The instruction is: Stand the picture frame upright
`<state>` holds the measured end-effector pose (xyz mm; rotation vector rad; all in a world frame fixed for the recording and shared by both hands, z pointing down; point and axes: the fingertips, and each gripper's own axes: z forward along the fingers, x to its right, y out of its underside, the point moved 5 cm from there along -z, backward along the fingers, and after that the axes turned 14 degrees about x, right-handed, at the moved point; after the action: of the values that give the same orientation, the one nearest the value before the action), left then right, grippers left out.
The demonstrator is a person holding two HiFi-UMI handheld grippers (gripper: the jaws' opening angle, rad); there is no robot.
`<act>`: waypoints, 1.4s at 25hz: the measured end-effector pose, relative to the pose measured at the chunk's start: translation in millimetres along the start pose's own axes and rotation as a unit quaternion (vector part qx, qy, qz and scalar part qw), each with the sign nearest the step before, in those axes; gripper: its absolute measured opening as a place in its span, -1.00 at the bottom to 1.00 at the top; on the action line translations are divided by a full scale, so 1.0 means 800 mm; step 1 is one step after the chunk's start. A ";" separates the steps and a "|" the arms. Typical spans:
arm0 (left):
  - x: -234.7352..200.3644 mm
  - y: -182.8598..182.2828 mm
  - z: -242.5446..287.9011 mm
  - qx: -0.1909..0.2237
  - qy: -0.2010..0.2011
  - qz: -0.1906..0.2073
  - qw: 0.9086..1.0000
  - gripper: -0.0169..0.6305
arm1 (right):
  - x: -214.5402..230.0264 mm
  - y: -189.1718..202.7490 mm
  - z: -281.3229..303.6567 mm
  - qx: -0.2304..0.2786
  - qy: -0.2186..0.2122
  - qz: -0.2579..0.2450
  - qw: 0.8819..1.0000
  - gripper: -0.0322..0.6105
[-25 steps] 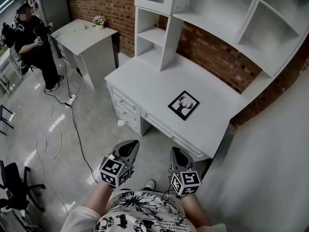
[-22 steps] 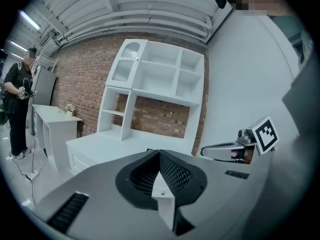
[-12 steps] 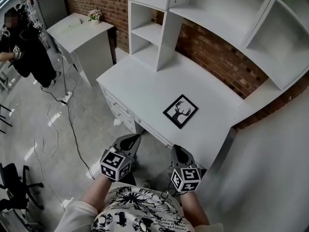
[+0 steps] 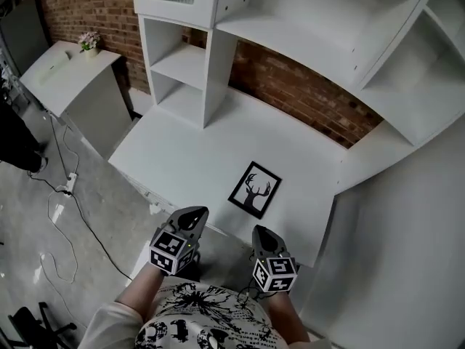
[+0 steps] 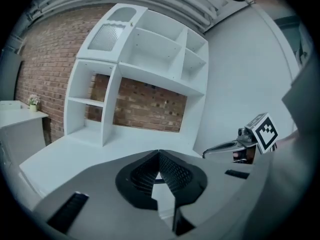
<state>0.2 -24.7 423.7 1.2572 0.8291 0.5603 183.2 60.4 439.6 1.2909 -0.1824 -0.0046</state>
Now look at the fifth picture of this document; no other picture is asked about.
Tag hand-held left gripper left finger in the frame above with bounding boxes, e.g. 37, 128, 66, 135
32, 149, 174, 240

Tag white shelf unit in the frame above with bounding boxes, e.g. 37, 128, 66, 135
63, 3, 210, 157

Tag white glass cabinet door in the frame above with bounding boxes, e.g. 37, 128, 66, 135
76, 3, 148, 64

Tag person's right forearm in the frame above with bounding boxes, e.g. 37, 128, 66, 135
274, 130, 300, 149

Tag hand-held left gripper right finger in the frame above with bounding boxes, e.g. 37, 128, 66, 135
159, 149, 261, 240

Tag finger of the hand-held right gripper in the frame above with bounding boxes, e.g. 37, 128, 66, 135
202, 139, 245, 159

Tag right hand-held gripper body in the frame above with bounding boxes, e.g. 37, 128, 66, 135
232, 112, 279, 165

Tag small potted flowers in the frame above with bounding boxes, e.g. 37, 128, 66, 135
27, 93, 42, 113

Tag white side cabinet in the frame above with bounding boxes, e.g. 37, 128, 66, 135
0, 100, 50, 177

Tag person's grey shirt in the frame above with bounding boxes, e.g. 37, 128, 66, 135
237, 56, 320, 240

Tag dark wall panel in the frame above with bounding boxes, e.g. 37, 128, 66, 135
0, 49, 25, 103

